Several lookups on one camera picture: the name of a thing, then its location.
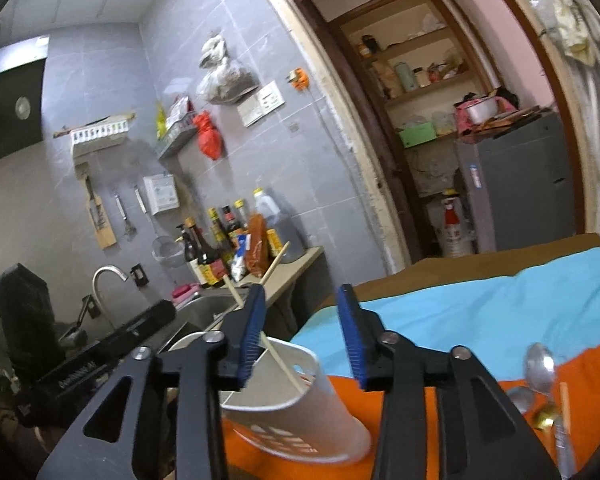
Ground green box on shelf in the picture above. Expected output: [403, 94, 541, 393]
[399, 122, 437, 148]

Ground wire wall basket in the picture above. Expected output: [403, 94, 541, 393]
[156, 114, 197, 160]

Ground clear bag dried goods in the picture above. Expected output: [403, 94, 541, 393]
[196, 34, 259, 105]

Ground white wall socket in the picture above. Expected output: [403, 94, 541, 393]
[237, 81, 285, 127]

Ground white perforated utensil holder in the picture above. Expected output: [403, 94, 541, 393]
[166, 329, 373, 465]

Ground silver spoon plain handle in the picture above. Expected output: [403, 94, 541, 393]
[507, 386, 534, 415]

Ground orange wall hook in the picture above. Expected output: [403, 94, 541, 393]
[287, 67, 310, 91]

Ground light blue cloth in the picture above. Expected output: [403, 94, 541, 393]
[289, 246, 600, 382]

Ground wooden chopstick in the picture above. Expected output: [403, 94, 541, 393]
[204, 242, 290, 332]
[223, 275, 303, 393]

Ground large ornate silver spoon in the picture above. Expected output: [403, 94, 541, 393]
[524, 342, 576, 479]

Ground red plastic bag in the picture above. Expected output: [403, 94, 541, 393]
[194, 110, 223, 160]

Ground chrome sink faucet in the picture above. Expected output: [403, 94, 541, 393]
[91, 264, 130, 330]

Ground black range hood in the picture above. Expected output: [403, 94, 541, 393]
[0, 35, 50, 159]

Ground grey refrigerator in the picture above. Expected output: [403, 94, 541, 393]
[455, 112, 577, 252]

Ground white paper box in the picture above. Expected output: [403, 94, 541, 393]
[143, 174, 180, 216]

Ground white wall rack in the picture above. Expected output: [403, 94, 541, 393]
[53, 113, 135, 159]

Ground wire mesh strainer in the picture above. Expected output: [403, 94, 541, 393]
[134, 186, 185, 269]

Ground long gold teaspoon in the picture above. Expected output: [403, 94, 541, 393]
[532, 401, 559, 434]

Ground red white bottle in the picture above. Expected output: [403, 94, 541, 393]
[427, 188, 475, 258]

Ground dark soy sauce bottle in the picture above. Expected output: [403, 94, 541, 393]
[185, 217, 227, 288]

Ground orange sauce packet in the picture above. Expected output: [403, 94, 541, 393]
[245, 214, 270, 278]

